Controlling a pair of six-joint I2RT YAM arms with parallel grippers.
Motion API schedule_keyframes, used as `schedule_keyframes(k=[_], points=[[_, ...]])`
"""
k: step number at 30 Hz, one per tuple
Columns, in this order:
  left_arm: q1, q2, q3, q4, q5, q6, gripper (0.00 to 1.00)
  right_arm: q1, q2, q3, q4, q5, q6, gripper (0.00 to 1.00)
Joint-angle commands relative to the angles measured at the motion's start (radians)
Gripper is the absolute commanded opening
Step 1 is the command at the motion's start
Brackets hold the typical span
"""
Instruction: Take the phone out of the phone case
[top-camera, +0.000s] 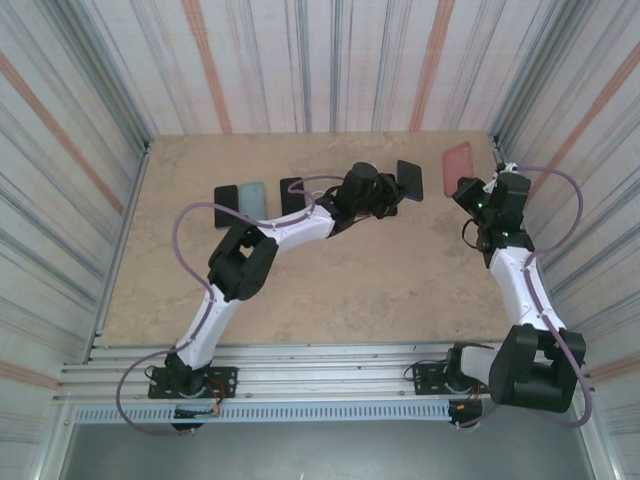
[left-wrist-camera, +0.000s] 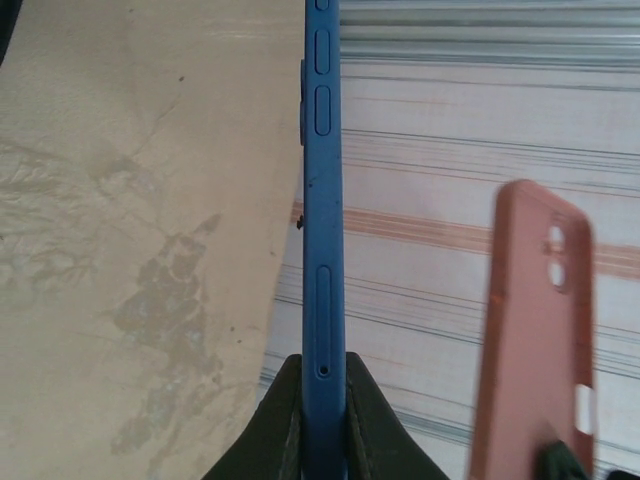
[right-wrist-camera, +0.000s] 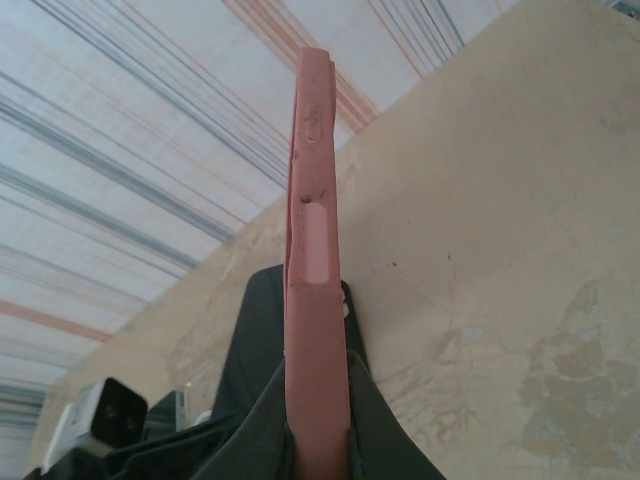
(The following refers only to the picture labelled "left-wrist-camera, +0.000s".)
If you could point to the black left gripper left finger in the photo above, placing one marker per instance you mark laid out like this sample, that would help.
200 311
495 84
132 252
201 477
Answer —
270 440

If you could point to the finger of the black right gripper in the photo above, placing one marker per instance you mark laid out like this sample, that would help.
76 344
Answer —
562 462

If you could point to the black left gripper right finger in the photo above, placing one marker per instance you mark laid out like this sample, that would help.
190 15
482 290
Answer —
380 440

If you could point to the pink phone case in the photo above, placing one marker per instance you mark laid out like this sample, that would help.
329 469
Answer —
525 300

